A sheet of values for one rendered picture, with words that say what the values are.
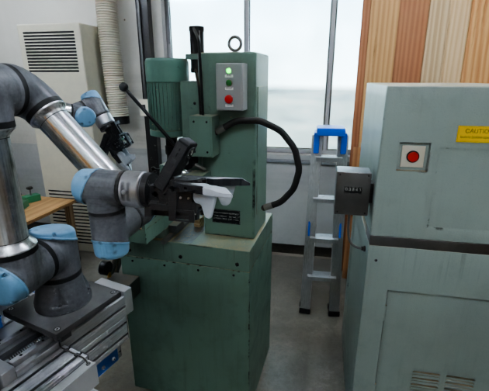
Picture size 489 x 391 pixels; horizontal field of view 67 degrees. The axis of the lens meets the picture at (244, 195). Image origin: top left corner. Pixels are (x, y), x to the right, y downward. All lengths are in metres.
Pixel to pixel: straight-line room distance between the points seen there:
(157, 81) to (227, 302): 0.92
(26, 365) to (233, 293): 0.75
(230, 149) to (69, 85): 1.93
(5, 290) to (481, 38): 2.73
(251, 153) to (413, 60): 1.64
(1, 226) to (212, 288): 0.86
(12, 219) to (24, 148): 2.96
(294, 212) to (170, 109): 1.75
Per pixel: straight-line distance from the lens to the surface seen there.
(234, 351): 1.70
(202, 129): 1.37
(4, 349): 1.22
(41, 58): 3.27
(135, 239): 1.45
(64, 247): 1.09
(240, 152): 1.42
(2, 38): 3.89
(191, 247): 1.50
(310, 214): 2.28
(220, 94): 1.36
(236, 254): 1.44
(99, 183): 0.78
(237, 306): 1.56
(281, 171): 2.94
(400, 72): 2.77
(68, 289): 1.14
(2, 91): 0.93
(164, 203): 0.75
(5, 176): 0.95
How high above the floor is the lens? 1.43
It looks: 18 degrees down
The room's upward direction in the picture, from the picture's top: straight up
